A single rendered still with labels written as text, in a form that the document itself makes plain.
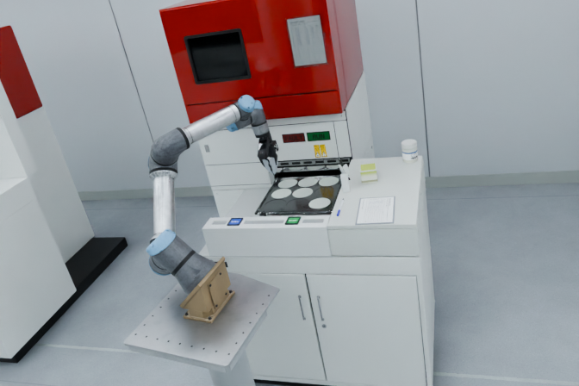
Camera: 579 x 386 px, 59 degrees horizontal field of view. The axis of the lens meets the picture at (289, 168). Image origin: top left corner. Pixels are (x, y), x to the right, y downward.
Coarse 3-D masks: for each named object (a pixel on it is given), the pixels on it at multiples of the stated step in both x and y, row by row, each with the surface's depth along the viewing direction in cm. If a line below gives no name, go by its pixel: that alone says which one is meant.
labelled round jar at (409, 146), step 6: (402, 144) 236; (408, 144) 235; (414, 144) 235; (402, 150) 238; (408, 150) 235; (414, 150) 236; (402, 156) 240; (408, 156) 237; (414, 156) 237; (408, 162) 238; (414, 162) 238
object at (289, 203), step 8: (320, 176) 259; (328, 176) 257; (336, 176) 255; (296, 184) 254; (336, 184) 246; (272, 192) 252; (320, 192) 242; (328, 192) 241; (336, 192) 239; (272, 200) 244; (280, 200) 243; (288, 200) 241; (296, 200) 240; (304, 200) 238; (312, 200) 237; (264, 208) 238; (272, 208) 237; (280, 208) 236; (288, 208) 234; (296, 208) 233; (304, 208) 231; (328, 208) 227
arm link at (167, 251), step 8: (168, 232) 185; (160, 240) 182; (168, 240) 183; (176, 240) 185; (152, 248) 182; (160, 248) 182; (168, 248) 182; (176, 248) 183; (184, 248) 184; (152, 256) 185; (160, 256) 182; (168, 256) 182; (176, 256) 182; (184, 256) 183; (160, 264) 185; (168, 264) 182; (176, 264) 182
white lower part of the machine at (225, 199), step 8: (368, 144) 306; (368, 152) 304; (216, 192) 286; (224, 192) 284; (232, 192) 283; (240, 192) 282; (216, 200) 288; (224, 200) 287; (232, 200) 285; (224, 208) 289; (224, 216) 292
